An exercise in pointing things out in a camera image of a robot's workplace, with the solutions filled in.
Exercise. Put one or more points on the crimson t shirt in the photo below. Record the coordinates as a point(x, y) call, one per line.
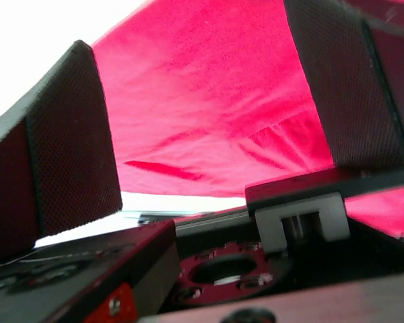
point(205, 98)

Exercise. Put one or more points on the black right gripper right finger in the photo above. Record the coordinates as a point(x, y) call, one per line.
point(352, 54)

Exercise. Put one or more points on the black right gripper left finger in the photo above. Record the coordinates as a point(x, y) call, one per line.
point(57, 164)

